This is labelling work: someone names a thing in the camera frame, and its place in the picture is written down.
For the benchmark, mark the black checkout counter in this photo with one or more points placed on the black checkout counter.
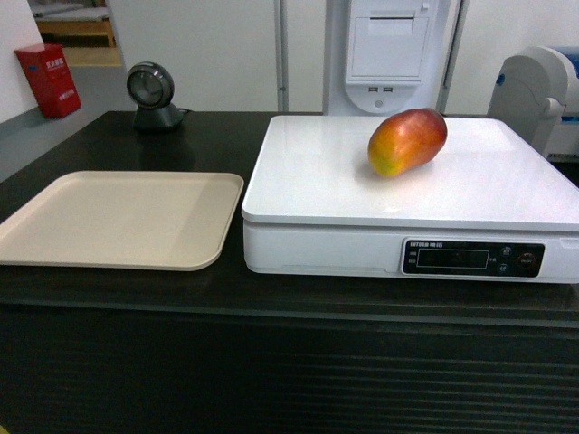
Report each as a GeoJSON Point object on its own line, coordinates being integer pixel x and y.
{"type": "Point", "coordinates": [226, 350]}

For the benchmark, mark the red fire extinguisher box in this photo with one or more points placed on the red fire extinguisher box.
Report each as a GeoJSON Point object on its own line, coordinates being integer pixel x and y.
{"type": "Point", "coordinates": [49, 77]}

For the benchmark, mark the dark red mango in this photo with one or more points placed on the dark red mango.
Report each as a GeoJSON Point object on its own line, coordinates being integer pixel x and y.
{"type": "Point", "coordinates": [406, 140]}

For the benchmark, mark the white blue machine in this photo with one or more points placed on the white blue machine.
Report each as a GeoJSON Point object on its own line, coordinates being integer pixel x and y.
{"type": "Point", "coordinates": [536, 95]}

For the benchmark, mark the white checkout scale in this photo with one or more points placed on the white checkout scale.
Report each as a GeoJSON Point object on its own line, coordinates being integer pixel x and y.
{"type": "Point", "coordinates": [487, 207]}

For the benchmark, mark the white receipt printer kiosk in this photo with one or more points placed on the white receipt printer kiosk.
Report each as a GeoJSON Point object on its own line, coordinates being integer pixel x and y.
{"type": "Point", "coordinates": [384, 57]}

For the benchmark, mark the black barcode scanner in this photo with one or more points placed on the black barcode scanner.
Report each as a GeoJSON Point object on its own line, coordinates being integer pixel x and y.
{"type": "Point", "coordinates": [152, 88]}

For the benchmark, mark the beige plastic tray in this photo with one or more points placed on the beige plastic tray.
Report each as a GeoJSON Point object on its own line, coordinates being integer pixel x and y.
{"type": "Point", "coordinates": [124, 220]}

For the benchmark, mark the wooden pallet stack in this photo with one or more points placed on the wooden pallet stack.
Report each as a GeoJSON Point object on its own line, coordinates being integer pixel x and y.
{"type": "Point", "coordinates": [73, 19]}

